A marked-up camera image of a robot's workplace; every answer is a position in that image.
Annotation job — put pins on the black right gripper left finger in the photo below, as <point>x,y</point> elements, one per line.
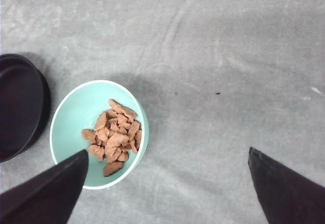
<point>49,197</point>

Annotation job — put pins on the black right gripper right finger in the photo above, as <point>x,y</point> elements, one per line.
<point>285,195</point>

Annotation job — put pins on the brown beef pieces pile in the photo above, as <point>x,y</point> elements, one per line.
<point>115,133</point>

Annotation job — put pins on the teal ceramic bowl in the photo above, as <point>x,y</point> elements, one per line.
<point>79,110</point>

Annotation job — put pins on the black frying pan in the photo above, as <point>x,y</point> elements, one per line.
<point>25,105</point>

